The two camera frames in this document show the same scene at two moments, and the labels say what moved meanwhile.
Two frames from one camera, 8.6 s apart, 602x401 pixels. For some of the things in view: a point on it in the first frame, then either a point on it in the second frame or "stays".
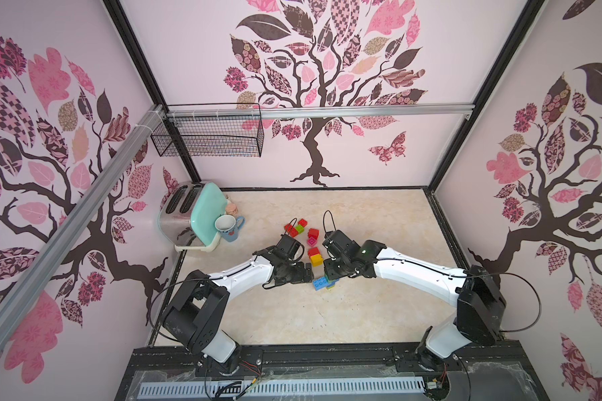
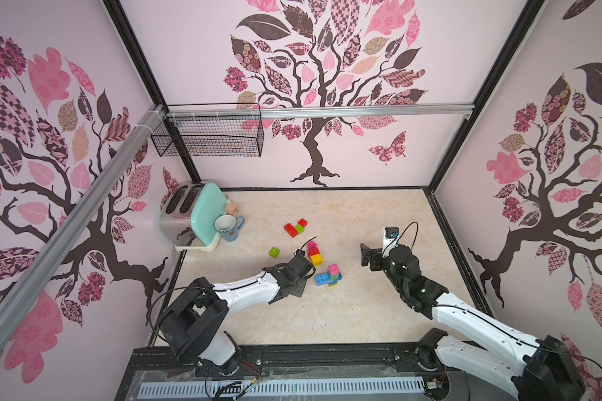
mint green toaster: x=187 y=214 stays
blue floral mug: x=228 y=225 stays
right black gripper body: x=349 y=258 → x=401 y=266
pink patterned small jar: x=231 y=209 stays
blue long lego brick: x=320 y=283 stays
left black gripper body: x=294 y=274 → x=298 y=287
